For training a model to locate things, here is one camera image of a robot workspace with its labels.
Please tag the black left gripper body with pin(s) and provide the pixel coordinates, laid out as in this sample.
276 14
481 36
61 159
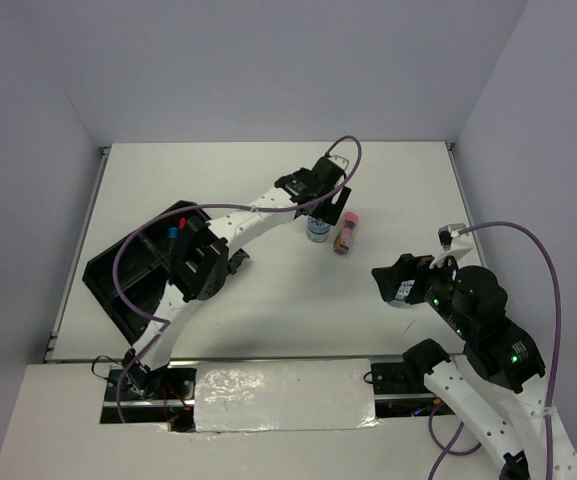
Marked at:
328 212

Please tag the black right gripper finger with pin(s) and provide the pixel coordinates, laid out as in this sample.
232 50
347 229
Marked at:
386 282
407 266

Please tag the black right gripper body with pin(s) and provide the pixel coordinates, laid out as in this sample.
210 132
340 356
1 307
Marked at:
432 285

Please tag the blue white round tub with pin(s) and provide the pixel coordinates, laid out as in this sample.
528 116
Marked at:
317 230

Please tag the pink lid clear jar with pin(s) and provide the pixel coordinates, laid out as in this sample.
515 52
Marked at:
343 242

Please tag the blue cap black highlighter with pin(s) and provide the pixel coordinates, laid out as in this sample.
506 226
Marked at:
172 236

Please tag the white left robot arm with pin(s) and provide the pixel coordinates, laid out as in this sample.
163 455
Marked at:
150 356

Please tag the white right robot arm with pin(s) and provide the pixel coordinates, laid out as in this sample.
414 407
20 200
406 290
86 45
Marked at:
527 439

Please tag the black four-compartment organizer tray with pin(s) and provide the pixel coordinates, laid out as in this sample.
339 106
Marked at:
129 278

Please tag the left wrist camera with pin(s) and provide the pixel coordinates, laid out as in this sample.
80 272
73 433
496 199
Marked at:
341 162

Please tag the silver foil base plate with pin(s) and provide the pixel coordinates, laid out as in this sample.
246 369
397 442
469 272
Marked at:
260 396

